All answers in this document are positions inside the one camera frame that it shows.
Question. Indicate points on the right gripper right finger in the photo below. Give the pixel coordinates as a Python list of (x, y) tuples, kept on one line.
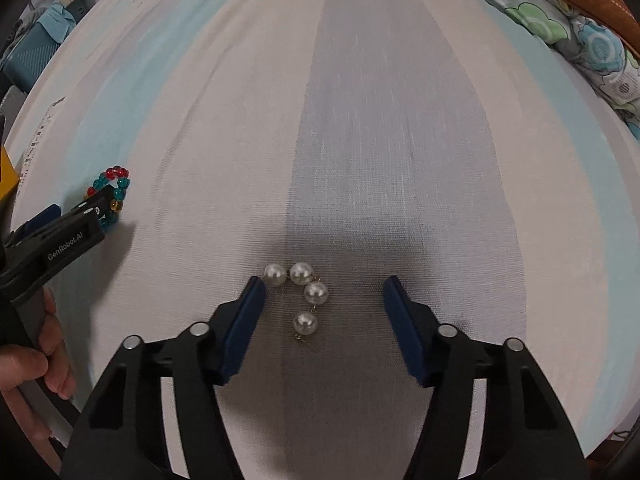
[(526, 432)]

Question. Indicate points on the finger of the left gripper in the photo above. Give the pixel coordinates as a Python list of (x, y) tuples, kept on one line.
[(44, 218), (101, 203)]

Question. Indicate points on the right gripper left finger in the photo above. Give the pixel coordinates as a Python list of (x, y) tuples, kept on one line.
[(120, 433)]

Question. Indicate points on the pearl earrings cluster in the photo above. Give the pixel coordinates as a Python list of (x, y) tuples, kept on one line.
[(313, 290)]

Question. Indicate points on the left hand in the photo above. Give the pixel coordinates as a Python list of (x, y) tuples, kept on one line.
[(50, 361)]

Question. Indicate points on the blue white cardboard box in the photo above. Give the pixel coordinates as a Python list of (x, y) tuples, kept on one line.
[(9, 177)]

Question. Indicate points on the teal suitcase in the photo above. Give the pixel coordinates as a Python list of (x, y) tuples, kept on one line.
[(32, 52)]

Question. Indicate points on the striped bed sheet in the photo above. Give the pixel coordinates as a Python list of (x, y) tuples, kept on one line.
[(435, 140)]

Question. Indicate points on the floral quilt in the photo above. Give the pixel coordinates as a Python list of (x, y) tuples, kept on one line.
[(591, 47)]

